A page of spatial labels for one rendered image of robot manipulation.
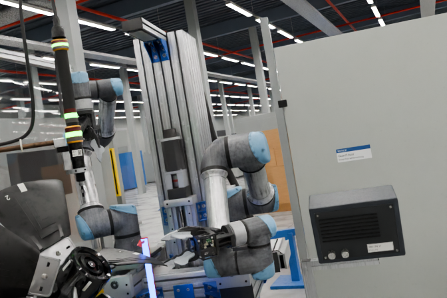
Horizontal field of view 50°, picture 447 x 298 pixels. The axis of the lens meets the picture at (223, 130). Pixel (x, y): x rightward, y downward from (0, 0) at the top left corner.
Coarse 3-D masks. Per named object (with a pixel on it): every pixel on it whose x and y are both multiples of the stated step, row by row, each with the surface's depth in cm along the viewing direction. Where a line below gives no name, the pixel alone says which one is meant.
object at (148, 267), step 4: (144, 244) 163; (144, 248) 163; (144, 252) 163; (148, 252) 163; (148, 264) 163; (148, 268) 163; (148, 272) 163; (148, 276) 163; (152, 276) 162; (148, 280) 163; (152, 280) 162; (148, 284) 163; (152, 284) 162; (152, 288) 162; (152, 292) 162; (152, 296) 162
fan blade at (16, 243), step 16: (0, 240) 107; (16, 240) 110; (0, 256) 105; (16, 256) 108; (32, 256) 111; (0, 272) 105; (16, 272) 108; (32, 272) 111; (0, 288) 105; (16, 288) 108
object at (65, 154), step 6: (54, 144) 127; (60, 144) 128; (60, 150) 127; (66, 150) 128; (66, 156) 128; (66, 162) 128; (66, 168) 128; (78, 168) 127; (84, 168) 128; (90, 168) 129
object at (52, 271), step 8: (40, 256) 113; (40, 264) 113; (56, 264) 116; (40, 272) 113; (48, 272) 114; (56, 272) 116; (40, 280) 113; (48, 280) 114; (32, 288) 111; (48, 288) 114; (40, 296) 112; (48, 296) 114
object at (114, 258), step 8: (104, 248) 155; (112, 248) 155; (104, 256) 146; (112, 256) 145; (120, 256) 144; (128, 256) 145; (136, 256) 148; (144, 256) 151; (112, 264) 132; (120, 264) 132; (160, 264) 146
